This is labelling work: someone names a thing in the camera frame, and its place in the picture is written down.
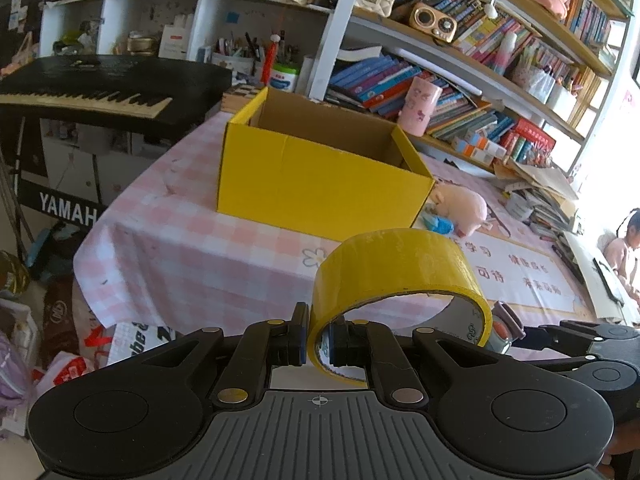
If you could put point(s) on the large paper sheet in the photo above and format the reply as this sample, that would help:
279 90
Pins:
585 270

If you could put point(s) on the wooden radio speaker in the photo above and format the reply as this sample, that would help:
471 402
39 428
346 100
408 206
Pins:
432 22

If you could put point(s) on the orange white box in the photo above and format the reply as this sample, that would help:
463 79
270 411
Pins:
467 151
487 145

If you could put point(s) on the green-lid white jar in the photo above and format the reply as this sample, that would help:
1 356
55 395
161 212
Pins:
284 80

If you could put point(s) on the stack of papers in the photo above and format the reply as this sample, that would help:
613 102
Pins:
540 180

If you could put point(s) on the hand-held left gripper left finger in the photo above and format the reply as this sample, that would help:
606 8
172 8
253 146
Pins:
302 342

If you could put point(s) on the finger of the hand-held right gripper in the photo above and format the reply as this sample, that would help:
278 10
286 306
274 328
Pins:
570 364
575 337

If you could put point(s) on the red box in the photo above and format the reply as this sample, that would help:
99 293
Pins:
530 137

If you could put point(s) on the small blue toy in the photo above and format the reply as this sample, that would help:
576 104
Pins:
442 224

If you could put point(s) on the white cubby shelf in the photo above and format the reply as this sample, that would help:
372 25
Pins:
210 15

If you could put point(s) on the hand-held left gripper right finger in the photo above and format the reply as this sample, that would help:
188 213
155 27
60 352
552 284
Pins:
345 347

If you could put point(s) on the white red plastic bag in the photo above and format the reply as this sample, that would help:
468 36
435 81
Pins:
130 340

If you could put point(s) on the black keyboard stand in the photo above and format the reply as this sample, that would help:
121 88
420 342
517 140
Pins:
65 205

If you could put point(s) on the black smartphone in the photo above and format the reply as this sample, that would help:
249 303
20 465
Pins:
607 280

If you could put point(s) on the black electronic keyboard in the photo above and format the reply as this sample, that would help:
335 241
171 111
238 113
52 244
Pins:
125 80

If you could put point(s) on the white pen holder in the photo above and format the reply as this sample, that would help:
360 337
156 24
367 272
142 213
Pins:
232 65

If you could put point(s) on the yellow tape roll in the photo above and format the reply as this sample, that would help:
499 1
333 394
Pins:
400 260

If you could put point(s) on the wooden chess board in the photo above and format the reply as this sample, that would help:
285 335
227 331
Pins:
237 97

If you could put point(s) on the pink checked tablecloth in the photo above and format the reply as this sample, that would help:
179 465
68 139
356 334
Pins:
200 240

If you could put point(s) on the row of colourful books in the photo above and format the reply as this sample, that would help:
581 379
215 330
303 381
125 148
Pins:
370 80
480 25

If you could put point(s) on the white wooden bookshelf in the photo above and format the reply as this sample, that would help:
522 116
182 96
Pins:
340 20

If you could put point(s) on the pink cup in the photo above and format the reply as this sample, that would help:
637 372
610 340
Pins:
420 105

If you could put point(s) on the yellow cardboard box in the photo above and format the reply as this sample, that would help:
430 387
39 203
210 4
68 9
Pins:
300 180

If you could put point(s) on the pink plush pig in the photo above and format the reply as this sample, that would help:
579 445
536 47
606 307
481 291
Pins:
462 207

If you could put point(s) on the brown plastic bag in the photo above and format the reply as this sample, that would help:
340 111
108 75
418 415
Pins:
60 320

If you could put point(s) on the red tassel pen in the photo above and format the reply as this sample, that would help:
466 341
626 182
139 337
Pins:
270 60

